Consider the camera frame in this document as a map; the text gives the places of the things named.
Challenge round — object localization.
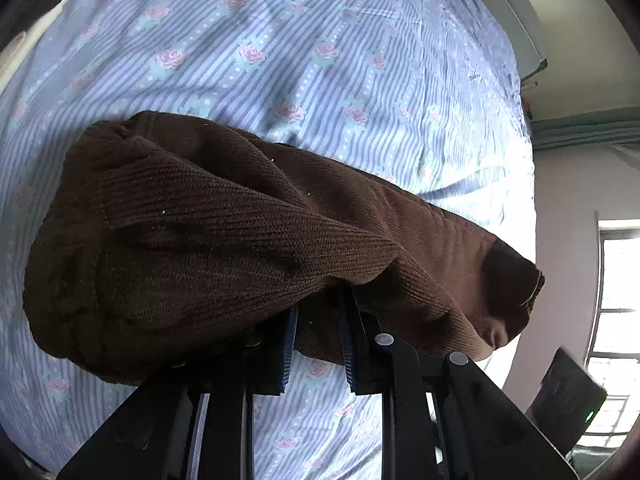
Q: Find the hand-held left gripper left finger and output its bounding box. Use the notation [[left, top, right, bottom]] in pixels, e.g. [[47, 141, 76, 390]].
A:
[[57, 305, 301, 480]]

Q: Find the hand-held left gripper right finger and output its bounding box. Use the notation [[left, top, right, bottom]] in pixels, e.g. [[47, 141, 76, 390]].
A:
[[336, 287, 578, 480]]

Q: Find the brown knitted sweater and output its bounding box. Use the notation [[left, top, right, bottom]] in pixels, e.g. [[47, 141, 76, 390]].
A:
[[22, 110, 546, 387]]

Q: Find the window with metal bars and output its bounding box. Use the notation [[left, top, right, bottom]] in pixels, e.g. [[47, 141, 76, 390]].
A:
[[582, 212, 640, 450]]

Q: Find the green curtain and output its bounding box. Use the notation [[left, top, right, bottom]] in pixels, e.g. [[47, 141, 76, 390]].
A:
[[530, 107, 640, 152]]

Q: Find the blue striped floral bed sheet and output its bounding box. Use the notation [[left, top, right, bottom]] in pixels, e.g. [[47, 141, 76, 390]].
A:
[[0, 0, 538, 480]]

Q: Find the grey padded headboard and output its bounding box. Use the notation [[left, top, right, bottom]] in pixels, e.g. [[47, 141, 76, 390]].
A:
[[472, 0, 549, 81]]

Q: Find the white cloth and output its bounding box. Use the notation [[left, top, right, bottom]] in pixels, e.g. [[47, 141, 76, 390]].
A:
[[0, 30, 31, 96]]

